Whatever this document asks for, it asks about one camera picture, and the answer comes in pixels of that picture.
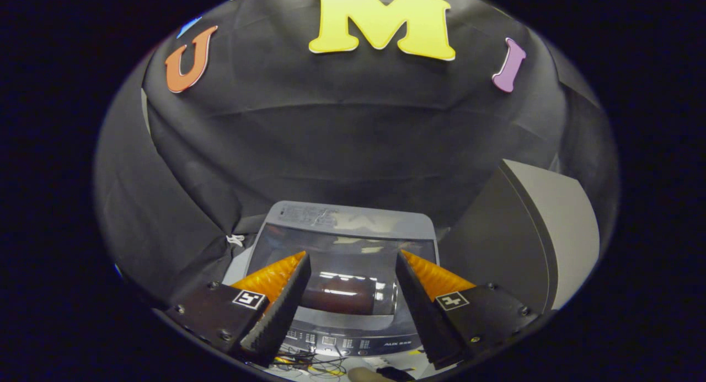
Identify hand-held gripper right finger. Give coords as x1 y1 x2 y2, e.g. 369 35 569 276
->
395 250 540 370

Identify dark washing machine lid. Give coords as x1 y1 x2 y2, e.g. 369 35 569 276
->
243 201 440 331

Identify thin black and yellow cables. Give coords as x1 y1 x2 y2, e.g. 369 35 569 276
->
273 343 349 378

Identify grey top-load washing machine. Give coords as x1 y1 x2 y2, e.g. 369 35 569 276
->
223 201 442 362

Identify black backdrop cloth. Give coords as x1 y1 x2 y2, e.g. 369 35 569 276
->
94 0 618 305

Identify grey cabinet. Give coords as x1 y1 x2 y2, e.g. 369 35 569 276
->
438 159 601 315

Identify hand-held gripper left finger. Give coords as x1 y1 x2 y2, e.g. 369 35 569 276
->
165 251 312 367

